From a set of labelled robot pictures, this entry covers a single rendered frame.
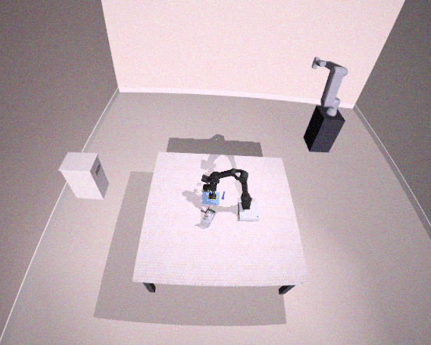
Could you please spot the light blue square mat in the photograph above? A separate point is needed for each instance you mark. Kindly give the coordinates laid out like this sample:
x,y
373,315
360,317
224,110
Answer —
x,y
206,201

